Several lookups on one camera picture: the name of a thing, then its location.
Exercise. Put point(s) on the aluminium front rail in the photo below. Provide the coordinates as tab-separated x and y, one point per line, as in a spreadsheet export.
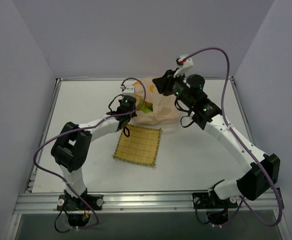
113	202

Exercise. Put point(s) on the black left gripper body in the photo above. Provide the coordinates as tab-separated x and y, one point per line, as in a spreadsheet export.
130	102

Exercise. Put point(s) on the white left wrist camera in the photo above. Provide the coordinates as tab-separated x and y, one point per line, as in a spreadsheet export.
128	90

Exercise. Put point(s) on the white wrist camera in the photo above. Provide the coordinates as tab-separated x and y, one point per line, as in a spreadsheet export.
128	90
184	64

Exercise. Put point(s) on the yellow green fake fruit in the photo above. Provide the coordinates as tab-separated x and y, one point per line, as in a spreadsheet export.
147	107

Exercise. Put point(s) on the woven bamboo mat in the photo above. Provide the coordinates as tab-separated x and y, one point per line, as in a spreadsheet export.
138	145

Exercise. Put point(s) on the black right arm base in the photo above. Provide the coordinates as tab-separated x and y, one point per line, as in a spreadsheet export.
217	210

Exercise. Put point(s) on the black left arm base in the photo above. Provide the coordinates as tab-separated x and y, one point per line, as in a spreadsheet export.
80	215

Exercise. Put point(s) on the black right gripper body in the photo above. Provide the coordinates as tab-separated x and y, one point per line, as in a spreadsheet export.
166	82

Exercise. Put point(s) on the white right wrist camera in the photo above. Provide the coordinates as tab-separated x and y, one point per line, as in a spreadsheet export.
184	64

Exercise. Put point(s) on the translucent cream plastic bag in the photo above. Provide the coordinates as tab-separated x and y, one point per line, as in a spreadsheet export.
163	106

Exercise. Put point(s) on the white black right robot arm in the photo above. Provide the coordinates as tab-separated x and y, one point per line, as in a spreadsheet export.
260	170

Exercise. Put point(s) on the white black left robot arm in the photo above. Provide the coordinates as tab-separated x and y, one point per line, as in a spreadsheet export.
70	151

